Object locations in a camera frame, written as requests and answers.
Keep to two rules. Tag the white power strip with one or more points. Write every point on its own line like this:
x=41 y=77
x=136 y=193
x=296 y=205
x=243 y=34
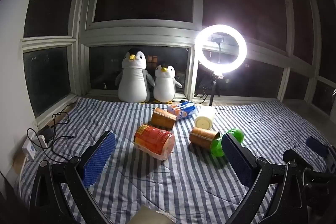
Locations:
x=35 y=145

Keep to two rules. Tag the white window frame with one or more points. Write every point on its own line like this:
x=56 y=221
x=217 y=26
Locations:
x=136 y=35

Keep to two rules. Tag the red instant noodle cup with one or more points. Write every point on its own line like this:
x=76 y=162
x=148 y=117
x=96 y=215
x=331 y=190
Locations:
x=153 y=141

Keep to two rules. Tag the black light tripod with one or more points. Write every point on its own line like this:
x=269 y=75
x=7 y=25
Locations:
x=213 y=90

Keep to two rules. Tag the black charger plug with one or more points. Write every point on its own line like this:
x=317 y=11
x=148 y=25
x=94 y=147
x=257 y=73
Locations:
x=45 y=133

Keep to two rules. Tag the small penguin plush toy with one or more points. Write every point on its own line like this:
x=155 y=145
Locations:
x=164 y=86

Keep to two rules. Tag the striped blanket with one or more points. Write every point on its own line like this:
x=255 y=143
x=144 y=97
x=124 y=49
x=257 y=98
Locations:
x=162 y=187

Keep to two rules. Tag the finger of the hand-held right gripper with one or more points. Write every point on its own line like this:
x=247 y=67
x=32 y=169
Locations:
x=316 y=145

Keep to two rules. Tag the blue snack packet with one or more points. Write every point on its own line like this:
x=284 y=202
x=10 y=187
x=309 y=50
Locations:
x=183 y=109

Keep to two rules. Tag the large penguin plush toy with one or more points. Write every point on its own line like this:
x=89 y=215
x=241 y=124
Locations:
x=134 y=79

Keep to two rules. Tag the white plastic cup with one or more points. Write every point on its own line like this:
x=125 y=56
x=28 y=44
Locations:
x=204 y=119

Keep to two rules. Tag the brown cardboard piece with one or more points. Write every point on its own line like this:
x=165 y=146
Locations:
x=153 y=216

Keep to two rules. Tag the brown paper cup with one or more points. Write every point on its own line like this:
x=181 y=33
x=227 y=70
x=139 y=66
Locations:
x=202 y=138
x=164 y=118

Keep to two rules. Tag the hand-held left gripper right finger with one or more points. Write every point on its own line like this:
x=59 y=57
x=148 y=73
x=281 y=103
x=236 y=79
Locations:
x=239 y=161

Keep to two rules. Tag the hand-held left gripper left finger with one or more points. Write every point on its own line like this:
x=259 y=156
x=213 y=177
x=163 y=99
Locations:
x=101 y=158

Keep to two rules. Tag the phone holder on gooseneck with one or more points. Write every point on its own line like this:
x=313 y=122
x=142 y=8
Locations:
x=217 y=39

